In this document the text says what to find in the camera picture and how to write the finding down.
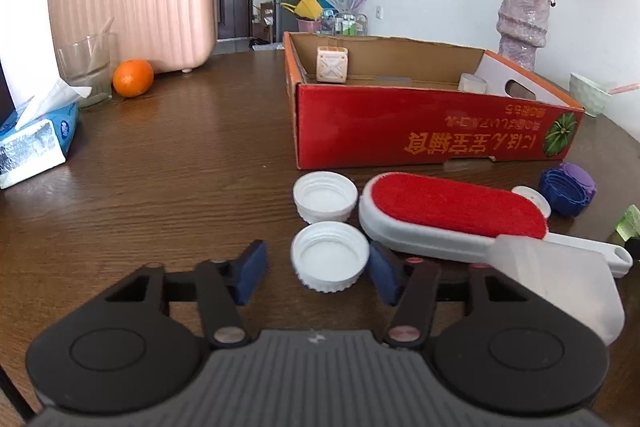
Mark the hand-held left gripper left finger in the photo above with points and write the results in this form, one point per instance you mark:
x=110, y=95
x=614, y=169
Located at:
x=252, y=269

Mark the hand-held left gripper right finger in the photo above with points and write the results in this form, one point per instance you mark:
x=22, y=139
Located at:
x=385, y=272

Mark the large white bottle cap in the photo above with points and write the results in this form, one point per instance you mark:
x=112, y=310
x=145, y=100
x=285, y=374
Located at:
x=330, y=257
x=325, y=196

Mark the red and white lint brush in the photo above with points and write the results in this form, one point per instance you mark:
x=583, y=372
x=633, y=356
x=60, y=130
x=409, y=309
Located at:
x=450, y=207

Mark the red cardboard box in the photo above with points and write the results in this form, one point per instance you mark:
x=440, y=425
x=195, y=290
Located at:
x=425, y=132

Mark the small white cap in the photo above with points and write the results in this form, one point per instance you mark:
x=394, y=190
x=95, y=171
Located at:
x=535, y=198

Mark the translucent plastic container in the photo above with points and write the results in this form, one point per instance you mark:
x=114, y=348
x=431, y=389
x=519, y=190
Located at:
x=560, y=282

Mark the blue bottle cap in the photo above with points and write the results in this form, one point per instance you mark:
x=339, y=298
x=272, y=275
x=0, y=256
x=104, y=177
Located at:
x=562, y=197

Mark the purple bottle cap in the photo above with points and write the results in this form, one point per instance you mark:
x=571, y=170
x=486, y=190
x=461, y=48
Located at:
x=582, y=179

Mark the green plastic bottle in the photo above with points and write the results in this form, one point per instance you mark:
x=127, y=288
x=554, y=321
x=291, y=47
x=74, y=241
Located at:
x=627, y=224

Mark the white tape roll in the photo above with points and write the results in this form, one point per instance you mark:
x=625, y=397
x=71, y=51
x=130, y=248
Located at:
x=472, y=83

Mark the beige cube plug adapter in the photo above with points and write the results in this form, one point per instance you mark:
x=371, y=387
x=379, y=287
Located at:
x=331, y=66

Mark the orange fruit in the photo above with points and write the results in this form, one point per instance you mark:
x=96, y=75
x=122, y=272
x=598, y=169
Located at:
x=133, y=78

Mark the brown cardboard box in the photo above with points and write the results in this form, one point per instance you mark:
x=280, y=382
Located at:
x=262, y=24

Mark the blue tissue pack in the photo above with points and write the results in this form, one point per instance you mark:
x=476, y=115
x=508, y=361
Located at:
x=40, y=142

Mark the small trolley with bottles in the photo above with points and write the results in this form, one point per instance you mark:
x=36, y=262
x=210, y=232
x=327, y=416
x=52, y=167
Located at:
x=347, y=24

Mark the pink bucket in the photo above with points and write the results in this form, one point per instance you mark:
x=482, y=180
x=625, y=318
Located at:
x=308, y=25

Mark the clear drinking glass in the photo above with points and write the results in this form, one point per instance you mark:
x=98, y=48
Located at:
x=87, y=67

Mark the pale green bowl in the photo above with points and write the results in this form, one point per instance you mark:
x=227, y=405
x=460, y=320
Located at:
x=587, y=94

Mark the pink textured vase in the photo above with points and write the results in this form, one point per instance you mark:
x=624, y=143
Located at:
x=525, y=22

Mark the pink suitcase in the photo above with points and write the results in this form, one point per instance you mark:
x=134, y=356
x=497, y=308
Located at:
x=135, y=2

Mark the black monitor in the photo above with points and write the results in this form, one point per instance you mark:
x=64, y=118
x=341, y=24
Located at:
x=4, y=97

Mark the wall socket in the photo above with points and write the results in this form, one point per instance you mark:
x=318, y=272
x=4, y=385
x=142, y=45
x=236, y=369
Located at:
x=379, y=12

